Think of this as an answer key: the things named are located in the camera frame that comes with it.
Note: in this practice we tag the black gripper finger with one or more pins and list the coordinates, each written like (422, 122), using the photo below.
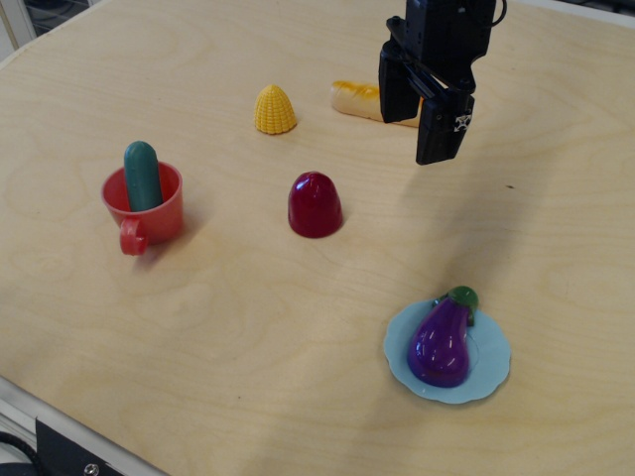
(443, 124)
(399, 101)

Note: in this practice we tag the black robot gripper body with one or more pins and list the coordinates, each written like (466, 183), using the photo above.
(438, 42)

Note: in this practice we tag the green toy cucumber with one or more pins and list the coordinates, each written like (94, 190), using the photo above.
(142, 177)

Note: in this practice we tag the toy bread loaf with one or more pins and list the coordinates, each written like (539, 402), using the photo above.
(357, 99)

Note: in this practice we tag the yellow toy corn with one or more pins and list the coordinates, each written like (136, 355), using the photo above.
(273, 111)

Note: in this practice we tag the dark red toy dome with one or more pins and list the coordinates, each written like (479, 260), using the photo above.
(314, 206)

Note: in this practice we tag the light blue toy plate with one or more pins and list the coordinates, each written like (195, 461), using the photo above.
(488, 349)

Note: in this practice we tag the purple toy eggplant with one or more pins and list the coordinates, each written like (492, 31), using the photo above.
(437, 354)

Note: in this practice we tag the black corner bracket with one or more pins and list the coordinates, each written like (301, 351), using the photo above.
(79, 453)

